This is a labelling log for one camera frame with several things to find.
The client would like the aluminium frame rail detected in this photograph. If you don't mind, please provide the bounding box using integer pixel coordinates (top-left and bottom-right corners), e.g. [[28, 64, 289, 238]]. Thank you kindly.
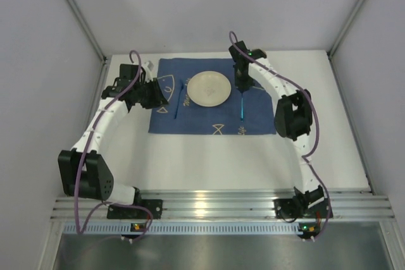
[[49, 189, 395, 222]]

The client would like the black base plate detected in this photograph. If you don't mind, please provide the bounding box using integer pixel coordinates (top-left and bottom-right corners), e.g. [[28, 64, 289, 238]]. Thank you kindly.
[[107, 199, 163, 219], [274, 199, 331, 222]]

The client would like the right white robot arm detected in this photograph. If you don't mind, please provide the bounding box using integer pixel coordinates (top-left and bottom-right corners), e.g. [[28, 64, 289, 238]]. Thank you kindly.
[[228, 41, 325, 221]]

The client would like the dark blue spoon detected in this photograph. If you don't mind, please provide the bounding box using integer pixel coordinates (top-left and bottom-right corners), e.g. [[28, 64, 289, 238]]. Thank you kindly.
[[240, 92, 244, 121]]

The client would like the blue cloth placemat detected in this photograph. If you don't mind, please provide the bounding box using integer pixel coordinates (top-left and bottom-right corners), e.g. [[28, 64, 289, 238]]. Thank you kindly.
[[149, 58, 276, 135]]

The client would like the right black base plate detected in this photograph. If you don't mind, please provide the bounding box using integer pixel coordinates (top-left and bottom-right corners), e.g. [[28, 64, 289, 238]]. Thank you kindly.
[[274, 199, 331, 222]]

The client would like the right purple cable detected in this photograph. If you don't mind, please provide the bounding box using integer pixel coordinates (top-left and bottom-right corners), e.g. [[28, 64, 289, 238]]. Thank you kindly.
[[228, 30, 332, 242]]

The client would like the cream round plate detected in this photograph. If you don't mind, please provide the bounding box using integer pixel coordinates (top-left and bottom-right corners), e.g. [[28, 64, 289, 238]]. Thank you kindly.
[[187, 71, 232, 107]]

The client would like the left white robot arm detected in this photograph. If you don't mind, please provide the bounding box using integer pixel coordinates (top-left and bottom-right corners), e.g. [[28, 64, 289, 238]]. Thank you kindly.
[[58, 64, 168, 206]]

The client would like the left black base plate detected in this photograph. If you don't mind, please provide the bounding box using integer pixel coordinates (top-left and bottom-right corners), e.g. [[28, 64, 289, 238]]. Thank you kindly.
[[107, 199, 163, 219]]

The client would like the beige cup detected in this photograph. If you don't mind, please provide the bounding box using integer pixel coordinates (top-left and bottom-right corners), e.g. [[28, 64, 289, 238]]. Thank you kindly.
[[251, 49, 267, 59]]

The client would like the slotted grey cable duct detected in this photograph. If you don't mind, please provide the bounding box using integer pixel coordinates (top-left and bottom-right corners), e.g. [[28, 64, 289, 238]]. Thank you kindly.
[[63, 221, 320, 236]]

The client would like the blue metal fork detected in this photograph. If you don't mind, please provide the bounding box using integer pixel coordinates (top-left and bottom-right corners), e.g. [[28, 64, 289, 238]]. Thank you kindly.
[[174, 82, 184, 120]]

